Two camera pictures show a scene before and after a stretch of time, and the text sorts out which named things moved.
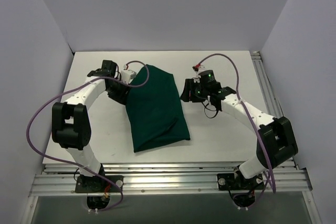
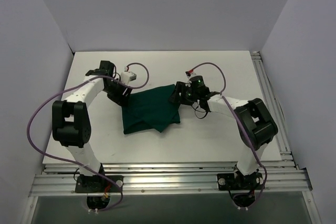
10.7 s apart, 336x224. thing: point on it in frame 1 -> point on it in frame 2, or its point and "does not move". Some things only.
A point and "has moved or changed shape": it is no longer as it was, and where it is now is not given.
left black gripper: (119, 95) does not move
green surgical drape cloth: (155, 115) has moved or changed shape
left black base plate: (96, 184) does not move
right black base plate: (234, 181) does not move
